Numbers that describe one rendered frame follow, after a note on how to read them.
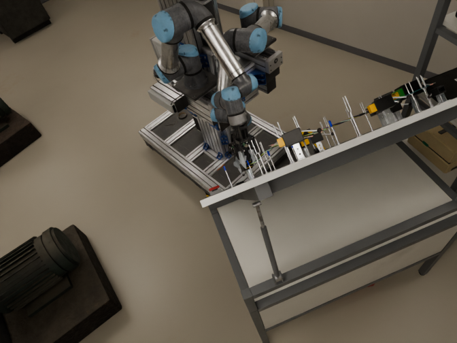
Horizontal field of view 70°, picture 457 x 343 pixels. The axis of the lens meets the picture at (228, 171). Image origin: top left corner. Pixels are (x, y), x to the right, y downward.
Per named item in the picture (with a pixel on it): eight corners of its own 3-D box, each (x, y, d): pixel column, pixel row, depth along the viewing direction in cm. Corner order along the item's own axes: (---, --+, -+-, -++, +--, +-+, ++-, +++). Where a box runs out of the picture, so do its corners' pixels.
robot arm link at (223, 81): (213, 25, 165) (207, 122, 177) (233, 25, 162) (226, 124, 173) (221, 30, 176) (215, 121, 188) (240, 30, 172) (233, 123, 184)
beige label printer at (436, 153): (405, 142, 205) (413, 119, 190) (433, 128, 207) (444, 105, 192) (443, 175, 186) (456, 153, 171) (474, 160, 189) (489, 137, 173)
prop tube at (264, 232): (273, 277, 132) (258, 225, 114) (279, 274, 132) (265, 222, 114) (277, 284, 129) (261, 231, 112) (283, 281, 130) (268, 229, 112)
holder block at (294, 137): (330, 148, 92) (317, 118, 93) (292, 162, 95) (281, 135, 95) (329, 148, 97) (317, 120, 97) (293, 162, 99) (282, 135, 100)
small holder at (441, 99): (437, 105, 130) (430, 90, 130) (452, 99, 122) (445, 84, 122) (427, 109, 130) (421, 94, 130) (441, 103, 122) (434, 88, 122)
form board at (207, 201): (395, 124, 189) (394, 122, 189) (612, 42, 87) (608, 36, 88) (206, 201, 179) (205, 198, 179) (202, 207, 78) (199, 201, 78)
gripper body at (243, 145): (242, 154, 138) (234, 128, 134) (235, 150, 146) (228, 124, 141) (258, 148, 140) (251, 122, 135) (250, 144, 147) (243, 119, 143)
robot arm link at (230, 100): (232, 85, 139) (241, 84, 131) (239, 109, 143) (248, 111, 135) (215, 90, 136) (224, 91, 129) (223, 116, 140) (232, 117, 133)
